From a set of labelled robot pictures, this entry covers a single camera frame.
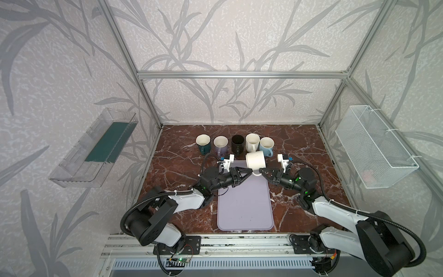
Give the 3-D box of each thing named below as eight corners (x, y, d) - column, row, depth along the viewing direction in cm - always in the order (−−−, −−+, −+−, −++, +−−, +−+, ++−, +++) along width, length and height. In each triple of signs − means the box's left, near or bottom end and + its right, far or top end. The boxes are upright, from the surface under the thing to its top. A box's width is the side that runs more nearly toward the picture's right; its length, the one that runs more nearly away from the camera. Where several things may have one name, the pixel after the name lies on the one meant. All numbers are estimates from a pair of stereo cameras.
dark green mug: (202, 158, 105) (199, 147, 96) (197, 148, 111) (194, 136, 102) (214, 154, 107) (213, 142, 98) (209, 143, 113) (207, 131, 104)
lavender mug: (213, 158, 105) (212, 149, 98) (214, 144, 112) (213, 135, 105) (228, 158, 105) (228, 149, 98) (228, 144, 112) (228, 135, 105)
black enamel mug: (231, 157, 105) (231, 148, 98) (231, 143, 112) (231, 133, 105) (243, 157, 105) (244, 148, 98) (243, 143, 112) (243, 133, 105)
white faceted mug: (241, 155, 107) (242, 143, 98) (247, 144, 113) (248, 131, 104) (253, 160, 105) (255, 148, 96) (258, 147, 111) (261, 135, 102)
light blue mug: (259, 161, 104) (261, 150, 96) (258, 148, 111) (260, 137, 102) (272, 161, 104) (275, 150, 96) (270, 148, 111) (273, 137, 102)
